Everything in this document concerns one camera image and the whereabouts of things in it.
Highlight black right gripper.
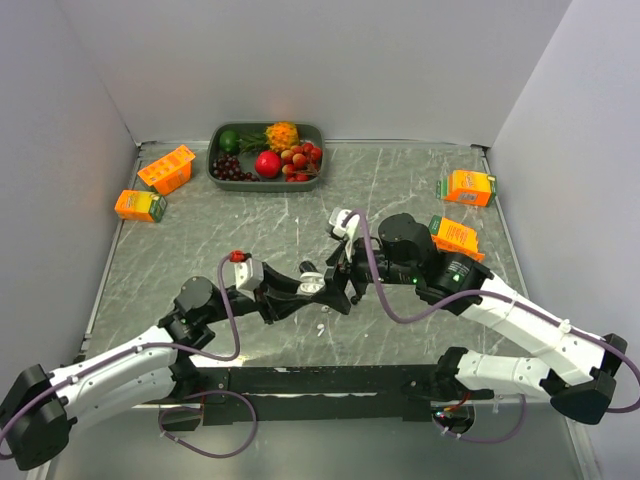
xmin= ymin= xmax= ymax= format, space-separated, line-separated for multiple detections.
xmin=311 ymin=229 xmax=419 ymax=314

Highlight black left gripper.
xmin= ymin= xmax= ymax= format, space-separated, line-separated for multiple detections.
xmin=202 ymin=261 xmax=312 ymax=324

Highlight white earbud charging case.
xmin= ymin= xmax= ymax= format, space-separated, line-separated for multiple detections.
xmin=297 ymin=272 xmax=325 ymax=297

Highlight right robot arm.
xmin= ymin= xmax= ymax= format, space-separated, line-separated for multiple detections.
xmin=327 ymin=208 xmax=631 ymax=425

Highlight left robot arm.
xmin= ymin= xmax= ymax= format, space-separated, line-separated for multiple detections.
xmin=1 ymin=259 xmax=328 ymax=471

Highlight black earbud charging case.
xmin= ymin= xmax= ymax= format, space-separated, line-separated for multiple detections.
xmin=299 ymin=261 xmax=317 ymax=274

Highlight red apple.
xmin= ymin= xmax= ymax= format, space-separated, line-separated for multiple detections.
xmin=254 ymin=151 xmax=282 ymax=179

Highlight red lychee bunch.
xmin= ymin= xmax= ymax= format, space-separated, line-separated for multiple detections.
xmin=280 ymin=142 xmax=324 ymax=182

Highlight dark grape bunch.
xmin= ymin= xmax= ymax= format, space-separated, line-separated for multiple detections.
xmin=211 ymin=153 xmax=259 ymax=182

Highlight grey-green fruit tray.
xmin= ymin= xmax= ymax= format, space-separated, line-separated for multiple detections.
xmin=206 ymin=121 xmax=328 ymax=193

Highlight green leafy sprig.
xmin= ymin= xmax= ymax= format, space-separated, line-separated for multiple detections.
xmin=238 ymin=132 xmax=271 ymax=153

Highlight orange box back right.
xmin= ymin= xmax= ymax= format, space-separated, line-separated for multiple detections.
xmin=436 ymin=169 xmax=497 ymax=207

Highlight green lime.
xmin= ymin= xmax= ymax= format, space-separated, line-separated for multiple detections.
xmin=218 ymin=130 xmax=240 ymax=154

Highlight orange box back left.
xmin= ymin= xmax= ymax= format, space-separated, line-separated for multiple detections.
xmin=137 ymin=145 xmax=196 ymax=196

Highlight orange green box left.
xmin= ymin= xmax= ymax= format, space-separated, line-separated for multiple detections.
xmin=114 ymin=190 xmax=167 ymax=223

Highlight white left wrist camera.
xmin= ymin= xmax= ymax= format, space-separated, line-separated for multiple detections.
xmin=229 ymin=250 xmax=264 ymax=291

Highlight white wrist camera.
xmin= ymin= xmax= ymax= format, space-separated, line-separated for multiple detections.
xmin=328 ymin=207 xmax=360 ymax=260
xmin=229 ymin=250 xmax=264 ymax=291

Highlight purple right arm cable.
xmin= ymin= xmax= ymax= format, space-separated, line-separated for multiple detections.
xmin=341 ymin=208 xmax=640 ymax=445

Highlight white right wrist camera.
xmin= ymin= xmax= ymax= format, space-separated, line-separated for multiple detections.
xmin=328 ymin=207 xmax=360 ymax=260

